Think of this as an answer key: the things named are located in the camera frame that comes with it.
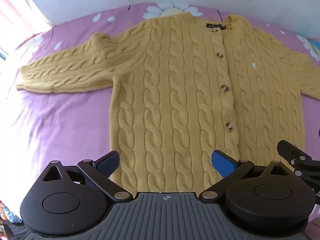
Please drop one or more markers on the purple floral bed sheet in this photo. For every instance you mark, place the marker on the purple floral bed sheet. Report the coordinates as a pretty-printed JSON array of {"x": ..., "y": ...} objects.
[{"x": 62, "y": 120}]

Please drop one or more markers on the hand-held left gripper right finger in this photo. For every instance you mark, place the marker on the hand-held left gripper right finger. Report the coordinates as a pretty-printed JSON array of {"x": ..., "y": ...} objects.
[{"x": 223, "y": 164}]

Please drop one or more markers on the pale striped curtain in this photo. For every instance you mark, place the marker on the pale striped curtain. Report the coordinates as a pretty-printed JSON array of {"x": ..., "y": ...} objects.
[{"x": 17, "y": 17}]

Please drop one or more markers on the colourful patterned cloth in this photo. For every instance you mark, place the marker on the colourful patterned cloth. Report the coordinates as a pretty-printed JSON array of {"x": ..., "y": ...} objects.
[{"x": 5, "y": 217}]

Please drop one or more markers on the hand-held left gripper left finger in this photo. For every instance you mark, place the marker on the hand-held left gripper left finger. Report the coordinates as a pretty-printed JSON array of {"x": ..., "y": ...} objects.
[{"x": 108, "y": 162}]

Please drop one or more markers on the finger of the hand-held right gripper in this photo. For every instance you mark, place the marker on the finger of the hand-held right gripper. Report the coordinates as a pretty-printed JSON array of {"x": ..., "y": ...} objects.
[{"x": 291, "y": 152}]

